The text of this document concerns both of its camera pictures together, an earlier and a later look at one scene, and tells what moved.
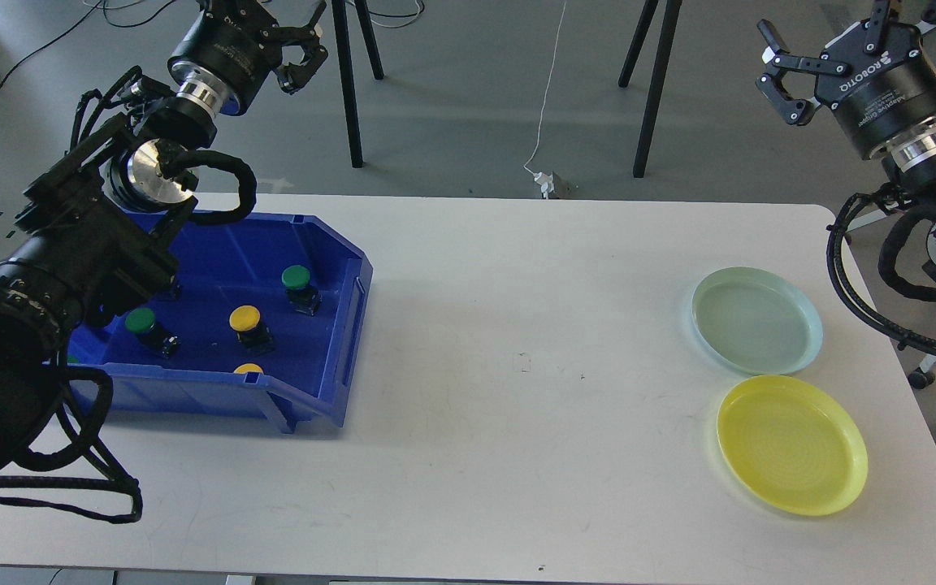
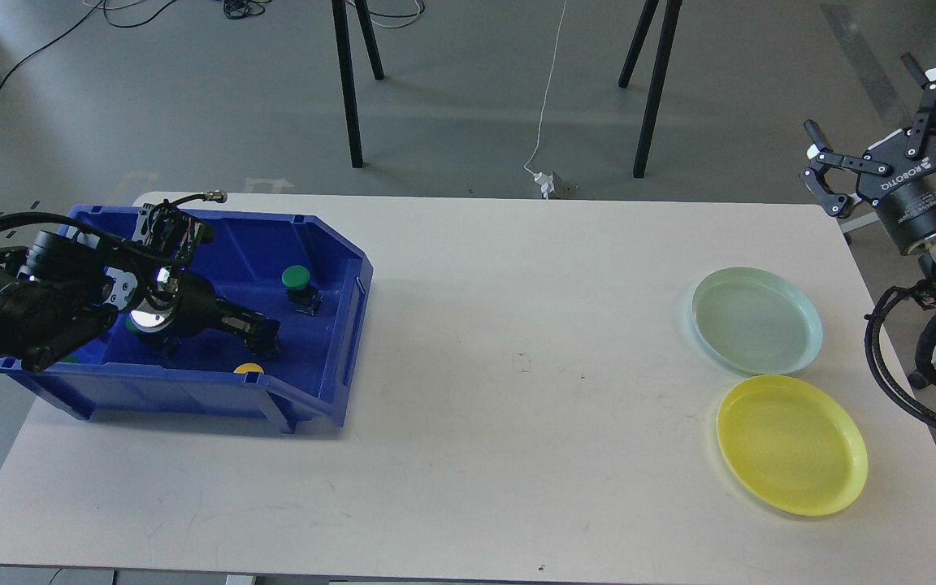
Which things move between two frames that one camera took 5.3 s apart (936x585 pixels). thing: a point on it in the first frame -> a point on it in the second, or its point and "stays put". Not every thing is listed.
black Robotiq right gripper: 886,99 -> 929,192
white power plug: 546,181 stays put
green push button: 303,297 stays put
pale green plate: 757,320 stays put
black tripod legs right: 672,12 stays put
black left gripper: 233,47 -> 181,304
